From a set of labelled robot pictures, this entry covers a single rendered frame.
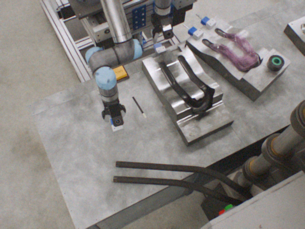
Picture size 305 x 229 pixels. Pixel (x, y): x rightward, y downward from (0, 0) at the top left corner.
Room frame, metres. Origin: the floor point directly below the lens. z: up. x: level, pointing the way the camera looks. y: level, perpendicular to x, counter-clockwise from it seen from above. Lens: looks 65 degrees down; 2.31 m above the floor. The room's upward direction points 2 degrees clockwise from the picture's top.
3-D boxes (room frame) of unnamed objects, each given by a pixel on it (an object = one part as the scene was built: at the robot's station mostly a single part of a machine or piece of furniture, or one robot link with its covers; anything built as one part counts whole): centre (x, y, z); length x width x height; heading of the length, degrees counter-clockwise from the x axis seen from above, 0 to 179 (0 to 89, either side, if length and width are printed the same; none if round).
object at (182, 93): (0.85, -0.17, 0.92); 0.35 x 0.16 x 0.09; 29
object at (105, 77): (0.65, 0.18, 1.23); 0.09 x 0.08 x 0.11; 27
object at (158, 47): (1.13, -0.02, 0.83); 0.13 x 0.05 x 0.05; 23
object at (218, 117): (0.83, -0.17, 0.87); 0.50 x 0.26 x 0.14; 29
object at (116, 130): (0.66, 0.19, 0.83); 0.13 x 0.05 x 0.05; 21
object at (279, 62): (0.97, -0.62, 0.93); 0.08 x 0.08 x 0.04
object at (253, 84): (1.08, -0.44, 0.86); 0.50 x 0.26 x 0.11; 46
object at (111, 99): (0.64, 0.18, 1.15); 0.08 x 0.08 x 0.05
